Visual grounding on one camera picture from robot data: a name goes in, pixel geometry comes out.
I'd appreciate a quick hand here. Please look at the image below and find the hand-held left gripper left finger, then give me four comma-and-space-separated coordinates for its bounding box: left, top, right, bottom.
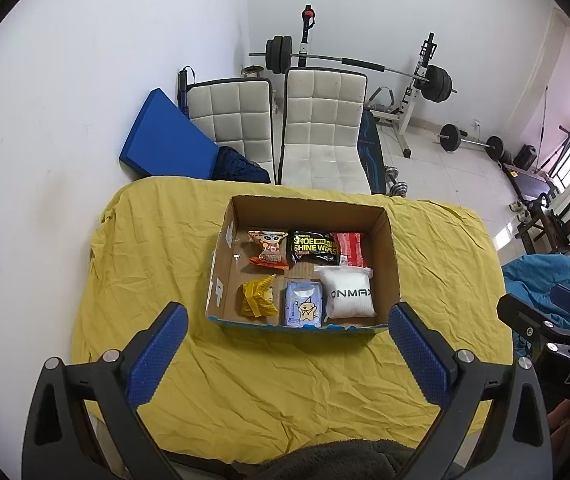
21, 301, 189, 480

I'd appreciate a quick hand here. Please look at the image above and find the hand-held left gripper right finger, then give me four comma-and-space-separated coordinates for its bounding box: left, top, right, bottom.
387, 301, 551, 480

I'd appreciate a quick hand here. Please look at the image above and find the white soft packet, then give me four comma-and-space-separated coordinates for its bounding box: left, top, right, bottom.
313, 266, 378, 319

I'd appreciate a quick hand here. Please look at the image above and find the yellow snack packet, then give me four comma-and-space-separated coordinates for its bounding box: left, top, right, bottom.
237, 275, 278, 318

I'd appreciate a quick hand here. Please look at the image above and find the red snack packet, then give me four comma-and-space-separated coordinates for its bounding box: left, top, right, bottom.
332, 231, 368, 268

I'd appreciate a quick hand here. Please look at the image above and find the light blue tissue pack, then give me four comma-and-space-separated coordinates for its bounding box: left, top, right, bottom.
282, 280, 326, 328

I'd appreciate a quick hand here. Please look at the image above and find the black wipes pack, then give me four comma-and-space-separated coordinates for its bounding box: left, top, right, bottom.
287, 230, 342, 266

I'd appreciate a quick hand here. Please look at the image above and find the orange snack packet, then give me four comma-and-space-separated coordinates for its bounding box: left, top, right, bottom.
247, 230, 290, 272

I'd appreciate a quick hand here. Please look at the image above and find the cardboard box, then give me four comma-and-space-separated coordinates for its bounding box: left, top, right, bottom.
206, 195, 400, 337

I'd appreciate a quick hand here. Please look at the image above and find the person's right hand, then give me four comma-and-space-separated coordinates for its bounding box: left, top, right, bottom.
548, 402, 570, 453

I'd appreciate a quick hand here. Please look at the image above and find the blue duvet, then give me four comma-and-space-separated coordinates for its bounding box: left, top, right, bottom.
501, 254, 570, 361

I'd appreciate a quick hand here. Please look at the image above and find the black treadmill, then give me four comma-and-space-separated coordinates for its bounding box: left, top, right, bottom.
502, 162, 561, 201

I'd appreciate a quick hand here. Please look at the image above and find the dark fleece garment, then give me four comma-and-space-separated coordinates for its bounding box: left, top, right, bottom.
270, 439, 416, 480

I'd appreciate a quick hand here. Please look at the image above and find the yellow tablecloth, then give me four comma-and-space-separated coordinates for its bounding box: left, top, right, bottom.
71, 176, 516, 466

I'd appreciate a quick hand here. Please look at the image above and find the black speaker box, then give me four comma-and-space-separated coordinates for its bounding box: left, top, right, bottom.
512, 144, 538, 171

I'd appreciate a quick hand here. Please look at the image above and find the chrome dumbbell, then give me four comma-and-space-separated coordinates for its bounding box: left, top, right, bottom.
384, 165, 410, 197

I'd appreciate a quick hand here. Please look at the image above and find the thin black bar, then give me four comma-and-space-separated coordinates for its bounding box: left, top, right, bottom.
538, 85, 549, 171

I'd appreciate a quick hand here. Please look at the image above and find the short barbell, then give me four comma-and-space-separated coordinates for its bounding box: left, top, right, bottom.
438, 122, 506, 161

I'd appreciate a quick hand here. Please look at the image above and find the dark blue cloth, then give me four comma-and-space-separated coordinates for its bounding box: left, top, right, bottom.
212, 146, 272, 184

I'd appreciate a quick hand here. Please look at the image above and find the black weight bench pad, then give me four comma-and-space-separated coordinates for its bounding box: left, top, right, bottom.
357, 110, 388, 196

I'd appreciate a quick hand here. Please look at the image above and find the blue foam mat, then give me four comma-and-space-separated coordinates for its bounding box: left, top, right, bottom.
118, 88, 222, 181

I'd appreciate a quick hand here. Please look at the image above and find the small white quilted chair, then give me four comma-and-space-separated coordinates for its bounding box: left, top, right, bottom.
185, 78, 276, 185

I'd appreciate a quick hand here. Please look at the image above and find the white barbell rack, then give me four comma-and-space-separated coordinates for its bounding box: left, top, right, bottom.
295, 4, 438, 158

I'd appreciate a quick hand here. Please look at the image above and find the large white quilted chair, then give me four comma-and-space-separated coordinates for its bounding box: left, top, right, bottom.
277, 67, 372, 195

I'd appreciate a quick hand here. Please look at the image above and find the black blue stick tool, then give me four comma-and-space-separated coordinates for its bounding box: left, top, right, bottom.
176, 66, 196, 118

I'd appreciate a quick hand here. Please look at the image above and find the long racked barbell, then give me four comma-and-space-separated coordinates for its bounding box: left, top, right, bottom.
248, 35, 458, 103

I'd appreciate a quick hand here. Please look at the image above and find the grey exercise frame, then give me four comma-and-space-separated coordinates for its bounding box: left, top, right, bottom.
367, 86, 396, 112

